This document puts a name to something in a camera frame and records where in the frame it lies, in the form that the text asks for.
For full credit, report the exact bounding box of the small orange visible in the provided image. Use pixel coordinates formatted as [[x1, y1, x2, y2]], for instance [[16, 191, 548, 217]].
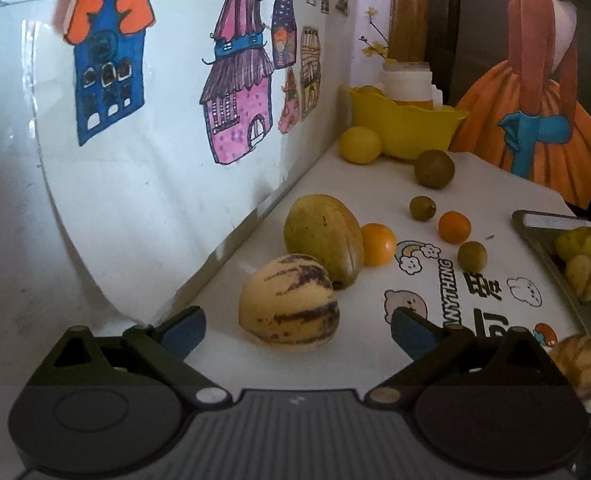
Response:
[[438, 211, 472, 244]]

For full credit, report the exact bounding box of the brown round fruit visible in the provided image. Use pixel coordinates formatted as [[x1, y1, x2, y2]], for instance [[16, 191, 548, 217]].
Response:
[[414, 150, 456, 190]]

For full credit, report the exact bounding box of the small striped pepino melon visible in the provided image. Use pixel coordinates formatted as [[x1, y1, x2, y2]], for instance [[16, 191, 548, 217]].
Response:
[[564, 254, 591, 302]]

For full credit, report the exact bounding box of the large orange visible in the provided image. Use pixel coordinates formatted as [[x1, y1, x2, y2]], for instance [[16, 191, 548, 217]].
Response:
[[361, 223, 397, 267]]

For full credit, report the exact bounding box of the house drawings poster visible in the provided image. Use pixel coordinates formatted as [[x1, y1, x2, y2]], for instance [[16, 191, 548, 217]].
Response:
[[36, 0, 361, 326]]

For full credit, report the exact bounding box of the large pale pepino melon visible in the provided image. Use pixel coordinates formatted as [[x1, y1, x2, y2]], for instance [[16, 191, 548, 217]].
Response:
[[238, 254, 339, 346]]

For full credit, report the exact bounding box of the twig with yellow flowers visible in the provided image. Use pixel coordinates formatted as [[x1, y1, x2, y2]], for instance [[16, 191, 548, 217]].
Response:
[[359, 7, 391, 62]]

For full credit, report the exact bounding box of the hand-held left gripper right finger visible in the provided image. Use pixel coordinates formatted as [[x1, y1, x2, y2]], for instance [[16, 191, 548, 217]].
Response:
[[365, 307, 576, 408]]

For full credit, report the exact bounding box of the wooden post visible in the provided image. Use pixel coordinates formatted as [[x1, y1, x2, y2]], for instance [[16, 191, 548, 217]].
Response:
[[390, 0, 432, 63]]

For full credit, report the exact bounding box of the small green fruit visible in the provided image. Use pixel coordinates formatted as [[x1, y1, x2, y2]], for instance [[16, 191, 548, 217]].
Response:
[[409, 195, 437, 222], [457, 241, 488, 271]]

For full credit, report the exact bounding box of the white jar with orange contents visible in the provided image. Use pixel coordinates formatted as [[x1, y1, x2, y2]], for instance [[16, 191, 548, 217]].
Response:
[[379, 60, 435, 110]]

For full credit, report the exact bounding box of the bumpy yellow fruit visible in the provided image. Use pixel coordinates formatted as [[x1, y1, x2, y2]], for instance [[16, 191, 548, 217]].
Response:
[[554, 226, 591, 265]]

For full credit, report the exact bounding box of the yellow plastic bowl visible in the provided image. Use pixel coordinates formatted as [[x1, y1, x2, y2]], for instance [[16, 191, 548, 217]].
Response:
[[346, 85, 469, 160]]

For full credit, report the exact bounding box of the metal tray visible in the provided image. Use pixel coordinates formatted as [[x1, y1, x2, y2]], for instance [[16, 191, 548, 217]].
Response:
[[512, 210, 591, 306]]

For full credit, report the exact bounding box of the white printed table cover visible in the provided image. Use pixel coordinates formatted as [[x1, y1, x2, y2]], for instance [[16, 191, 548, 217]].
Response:
[[146, 140, 591, 391]]

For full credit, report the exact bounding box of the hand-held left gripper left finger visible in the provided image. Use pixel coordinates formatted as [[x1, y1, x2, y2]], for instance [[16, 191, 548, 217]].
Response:
[[23, 306, 231, 408]]

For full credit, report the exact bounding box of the painting of orange dress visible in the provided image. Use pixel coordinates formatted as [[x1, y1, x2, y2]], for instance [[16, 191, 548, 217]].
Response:
[[428, 0, 591, 211]]

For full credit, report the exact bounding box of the round yellow lemon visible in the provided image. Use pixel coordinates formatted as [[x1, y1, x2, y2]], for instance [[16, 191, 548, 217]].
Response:
[[338, 126, 382, 165]]

